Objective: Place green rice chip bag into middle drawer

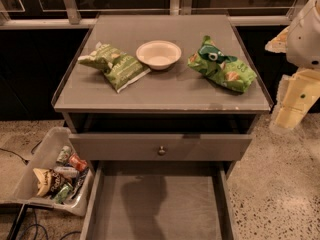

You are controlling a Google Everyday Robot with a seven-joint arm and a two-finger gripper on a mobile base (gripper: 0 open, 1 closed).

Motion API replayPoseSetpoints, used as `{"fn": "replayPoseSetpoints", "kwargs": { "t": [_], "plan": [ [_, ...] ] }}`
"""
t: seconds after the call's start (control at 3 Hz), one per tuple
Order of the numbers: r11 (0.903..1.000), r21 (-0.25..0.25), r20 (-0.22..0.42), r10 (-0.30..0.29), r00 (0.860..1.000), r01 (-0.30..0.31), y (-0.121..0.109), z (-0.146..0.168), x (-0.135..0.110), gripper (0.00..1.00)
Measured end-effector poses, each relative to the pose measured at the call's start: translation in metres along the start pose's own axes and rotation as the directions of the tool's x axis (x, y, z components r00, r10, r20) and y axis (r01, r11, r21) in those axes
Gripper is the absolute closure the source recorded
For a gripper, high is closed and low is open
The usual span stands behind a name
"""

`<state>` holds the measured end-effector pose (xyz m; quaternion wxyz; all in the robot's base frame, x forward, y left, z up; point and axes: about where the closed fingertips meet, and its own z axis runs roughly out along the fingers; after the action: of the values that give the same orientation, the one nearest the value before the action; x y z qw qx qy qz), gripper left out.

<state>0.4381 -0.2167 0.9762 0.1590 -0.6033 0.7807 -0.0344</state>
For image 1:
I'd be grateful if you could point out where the white snack packet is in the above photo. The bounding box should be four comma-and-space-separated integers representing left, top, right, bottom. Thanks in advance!
54, 166, 79, 179

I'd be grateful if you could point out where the green jalapeno chip bag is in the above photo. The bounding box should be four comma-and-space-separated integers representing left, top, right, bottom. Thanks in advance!
78, 42, 151, 93

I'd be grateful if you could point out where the black floor cable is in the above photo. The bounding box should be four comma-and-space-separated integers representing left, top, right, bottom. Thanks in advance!
0, 140, 43, 166

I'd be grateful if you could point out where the dark blue snack bag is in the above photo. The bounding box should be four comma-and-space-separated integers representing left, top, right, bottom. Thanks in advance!
71, 168, 89, 199

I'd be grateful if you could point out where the metal window frame rail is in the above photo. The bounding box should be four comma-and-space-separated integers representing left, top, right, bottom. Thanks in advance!
0, 0, 307, 29

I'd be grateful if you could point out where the orange soda can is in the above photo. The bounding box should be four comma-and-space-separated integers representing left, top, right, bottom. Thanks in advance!
69, 153, 87, 172

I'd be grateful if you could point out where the brown chip bag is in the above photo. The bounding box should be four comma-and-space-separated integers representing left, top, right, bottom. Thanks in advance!
33, 168, 70, 197

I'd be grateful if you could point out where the grey open middle drawer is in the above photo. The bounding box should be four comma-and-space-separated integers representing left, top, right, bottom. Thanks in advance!
80, 161, 239, 240

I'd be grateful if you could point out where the grey top drawer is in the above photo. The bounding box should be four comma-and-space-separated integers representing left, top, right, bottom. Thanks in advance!
69, 133, 252, 161

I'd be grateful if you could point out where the green can lower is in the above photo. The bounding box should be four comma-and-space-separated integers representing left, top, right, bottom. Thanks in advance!
53, 183, 73, 204

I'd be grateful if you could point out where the round metal drawer knob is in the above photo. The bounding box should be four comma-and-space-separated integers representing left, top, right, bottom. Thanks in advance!
158, 146, 166, 156

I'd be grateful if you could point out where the green rice chip bag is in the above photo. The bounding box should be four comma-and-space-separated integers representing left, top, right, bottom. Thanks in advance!
188, 35, 257, 93

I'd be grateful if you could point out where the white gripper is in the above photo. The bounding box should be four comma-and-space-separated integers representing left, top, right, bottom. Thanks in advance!
265, 27, 320, 129

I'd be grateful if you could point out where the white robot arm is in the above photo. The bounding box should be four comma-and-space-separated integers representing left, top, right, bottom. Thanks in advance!
265, 0, 320, 133

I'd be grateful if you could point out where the white paper bowl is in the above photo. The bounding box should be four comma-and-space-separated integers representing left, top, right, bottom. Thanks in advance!
136, 40, 182, 70

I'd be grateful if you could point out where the grey drawer cabinet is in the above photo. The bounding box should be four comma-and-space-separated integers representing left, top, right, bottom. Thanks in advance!
50, 14, 275, 240

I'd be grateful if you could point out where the green soda can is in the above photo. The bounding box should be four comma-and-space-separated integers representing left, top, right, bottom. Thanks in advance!
56, 146, 72, 164

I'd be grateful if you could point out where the clear plastic storage bin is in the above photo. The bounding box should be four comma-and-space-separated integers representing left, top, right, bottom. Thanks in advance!
12, 127, 93, 216

